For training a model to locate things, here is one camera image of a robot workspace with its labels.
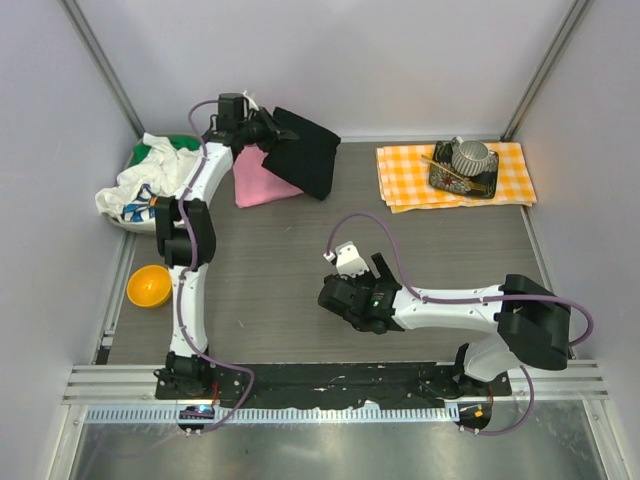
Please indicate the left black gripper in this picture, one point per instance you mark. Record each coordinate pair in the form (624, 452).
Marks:
(270, 128)

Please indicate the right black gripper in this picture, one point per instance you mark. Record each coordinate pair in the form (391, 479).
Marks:
(334, 298)

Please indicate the black t shirt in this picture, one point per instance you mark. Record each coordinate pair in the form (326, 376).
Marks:
(308, 162)

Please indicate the pink towel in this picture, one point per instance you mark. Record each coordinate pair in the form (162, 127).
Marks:
(255, 185)

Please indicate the orange checkered cloth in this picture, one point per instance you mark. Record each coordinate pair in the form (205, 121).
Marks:
(403, 177)

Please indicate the white printed t shirt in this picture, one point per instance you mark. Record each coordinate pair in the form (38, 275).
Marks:
(150, 175)

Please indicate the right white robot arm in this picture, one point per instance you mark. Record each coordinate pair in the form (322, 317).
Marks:
(523, 323)

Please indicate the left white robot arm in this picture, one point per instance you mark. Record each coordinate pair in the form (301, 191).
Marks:
(186, 238)

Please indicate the green t shirt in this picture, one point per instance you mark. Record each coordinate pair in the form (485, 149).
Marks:
(143, 147)

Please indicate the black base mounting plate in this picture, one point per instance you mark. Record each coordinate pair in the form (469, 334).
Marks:
(327, 386)

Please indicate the gold chopstick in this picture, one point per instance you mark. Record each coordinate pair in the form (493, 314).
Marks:
(472, 185)

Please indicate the black floral square plate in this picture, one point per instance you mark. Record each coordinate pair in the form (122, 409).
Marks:
(442, 181)

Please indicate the grey striped ceramic cup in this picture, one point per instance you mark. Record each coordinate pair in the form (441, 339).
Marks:
(472, 157)

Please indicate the orange plastic bowl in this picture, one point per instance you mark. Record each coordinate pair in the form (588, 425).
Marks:
(149, 287)

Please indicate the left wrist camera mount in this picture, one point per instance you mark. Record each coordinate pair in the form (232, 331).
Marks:
(252, 106)

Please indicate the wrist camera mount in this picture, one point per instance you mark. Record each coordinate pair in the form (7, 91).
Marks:
(347, 260)
(252, 106)

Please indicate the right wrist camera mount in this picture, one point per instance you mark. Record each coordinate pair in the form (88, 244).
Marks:
(347, 260)

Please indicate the white slotted cable duct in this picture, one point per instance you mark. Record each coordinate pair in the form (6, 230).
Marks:
(201, 414)

